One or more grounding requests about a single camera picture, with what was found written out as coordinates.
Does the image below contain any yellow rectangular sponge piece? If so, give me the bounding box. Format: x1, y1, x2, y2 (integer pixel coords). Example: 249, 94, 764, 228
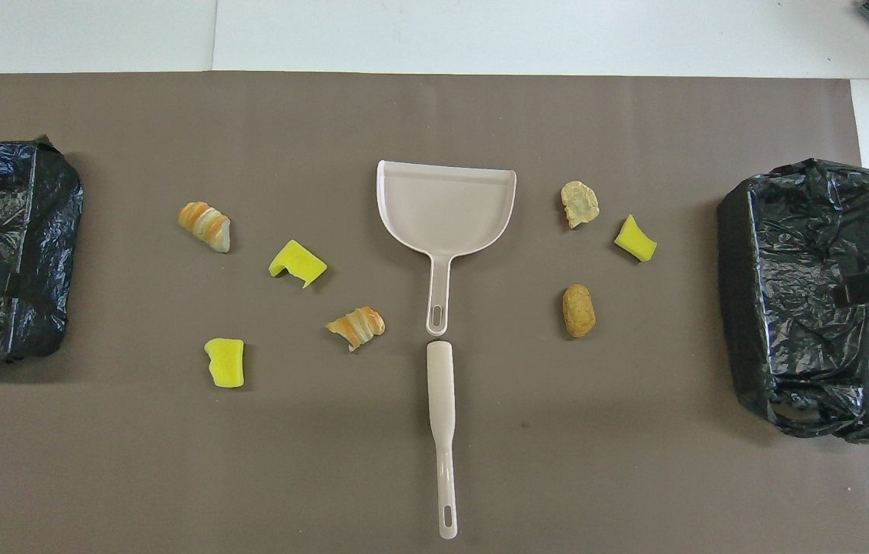
204, 338, 246, 389

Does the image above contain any orange striped croissant piece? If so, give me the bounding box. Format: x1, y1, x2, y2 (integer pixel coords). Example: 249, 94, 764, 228
178, 202, 232, 253
326, 307, 386, 352

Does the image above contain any small yellow sponge wedge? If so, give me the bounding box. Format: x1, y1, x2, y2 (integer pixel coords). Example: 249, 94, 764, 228
614, 215, 658, 263

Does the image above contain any pale bread piece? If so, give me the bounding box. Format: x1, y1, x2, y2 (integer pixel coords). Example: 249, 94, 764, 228
560, 181, 600, 229

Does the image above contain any yellow notched sponge piece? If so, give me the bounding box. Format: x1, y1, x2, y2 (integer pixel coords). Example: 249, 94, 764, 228
269, 239, 328, 289

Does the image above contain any brown table mat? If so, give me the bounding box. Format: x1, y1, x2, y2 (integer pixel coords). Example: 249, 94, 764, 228
0, 72, 869, 554

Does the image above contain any brown oval bread roll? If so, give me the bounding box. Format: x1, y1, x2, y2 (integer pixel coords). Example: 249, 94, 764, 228
562, 284, 597, 339

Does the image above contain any beige hand brush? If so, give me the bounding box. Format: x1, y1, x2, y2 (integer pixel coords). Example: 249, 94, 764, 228
426, 335, 459, 540

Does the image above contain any beige plastic dustpan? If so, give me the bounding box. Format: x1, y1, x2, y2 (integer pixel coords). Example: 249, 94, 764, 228
376, 160, 517, 336

